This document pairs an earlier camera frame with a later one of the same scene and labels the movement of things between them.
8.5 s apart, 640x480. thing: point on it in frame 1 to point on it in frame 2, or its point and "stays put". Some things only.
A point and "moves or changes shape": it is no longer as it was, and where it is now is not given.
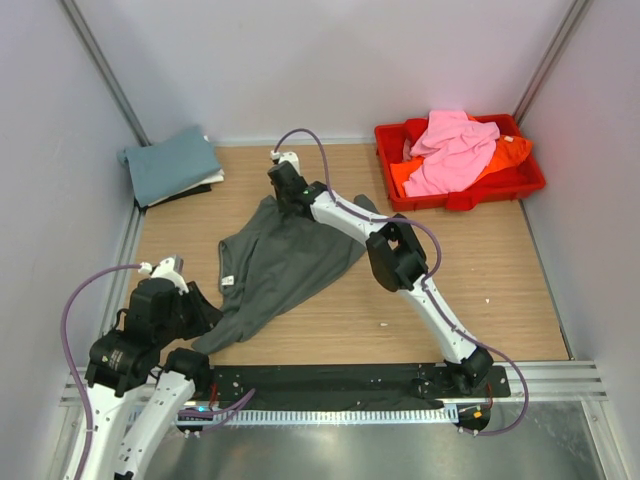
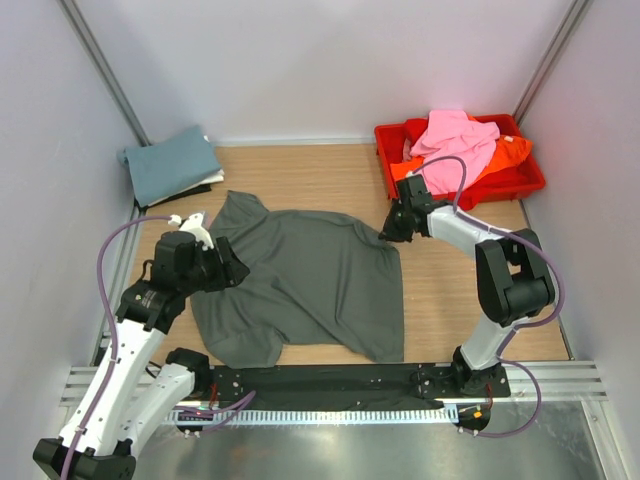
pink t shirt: [455, 151] stays put
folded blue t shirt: [166, 166] stays put
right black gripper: [277, 197] to [389, 231]
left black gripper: [206, 314] to [228, 273]
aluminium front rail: [544, 381] stays put
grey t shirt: [280, 261] moves or changes shape
